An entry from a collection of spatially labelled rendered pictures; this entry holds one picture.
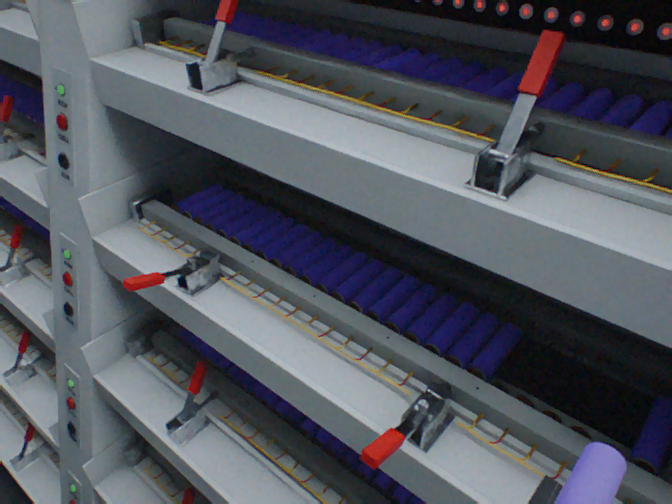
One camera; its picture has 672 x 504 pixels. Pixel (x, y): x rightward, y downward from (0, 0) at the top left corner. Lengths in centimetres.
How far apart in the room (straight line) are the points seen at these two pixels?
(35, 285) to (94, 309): 25
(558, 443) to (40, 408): 81
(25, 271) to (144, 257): 39
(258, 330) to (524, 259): 26
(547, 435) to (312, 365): 19
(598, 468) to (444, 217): 16
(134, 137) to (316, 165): 31
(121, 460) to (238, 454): 29
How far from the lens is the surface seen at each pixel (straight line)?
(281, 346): 48
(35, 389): 106
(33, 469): 120
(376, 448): 36
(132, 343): 75
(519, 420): 42
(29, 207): 82
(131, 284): 51
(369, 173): 36
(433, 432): 42
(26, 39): 73
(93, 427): 83
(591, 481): 27
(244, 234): 59
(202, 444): 66
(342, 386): 45
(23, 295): 94
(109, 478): 90
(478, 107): 39
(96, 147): 64
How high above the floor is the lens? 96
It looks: 24 degrees down
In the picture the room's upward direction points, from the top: 11 degrees clockwise
